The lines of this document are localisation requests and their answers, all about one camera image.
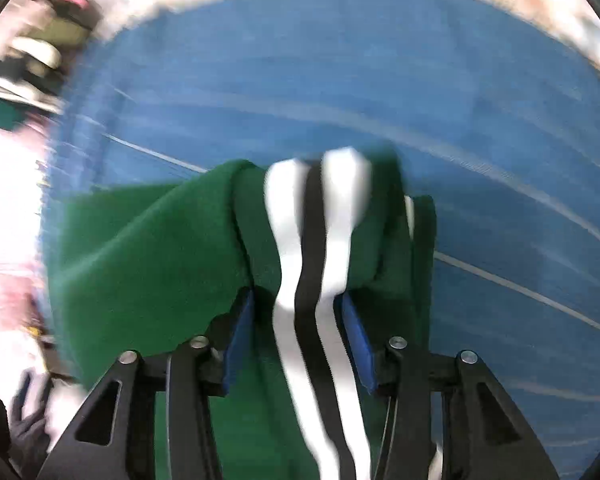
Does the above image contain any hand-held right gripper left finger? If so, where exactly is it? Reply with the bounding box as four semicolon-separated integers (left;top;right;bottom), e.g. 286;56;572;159
37;287;256;480

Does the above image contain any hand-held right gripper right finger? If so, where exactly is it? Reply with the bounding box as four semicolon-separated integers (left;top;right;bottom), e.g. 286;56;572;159
332;292;563;480

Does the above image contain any green and cream striped jacket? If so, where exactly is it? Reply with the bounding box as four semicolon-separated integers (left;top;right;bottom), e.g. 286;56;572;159
47;146;446;480

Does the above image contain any blurred pile of clothes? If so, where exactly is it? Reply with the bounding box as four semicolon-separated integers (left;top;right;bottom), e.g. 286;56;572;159
0;0;106;126

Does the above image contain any dark cloth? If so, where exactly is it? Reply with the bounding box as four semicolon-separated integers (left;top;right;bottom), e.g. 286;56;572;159
7;370;56;478

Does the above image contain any blue striped bed sheet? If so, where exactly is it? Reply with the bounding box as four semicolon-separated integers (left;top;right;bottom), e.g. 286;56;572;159
40;0;600;478

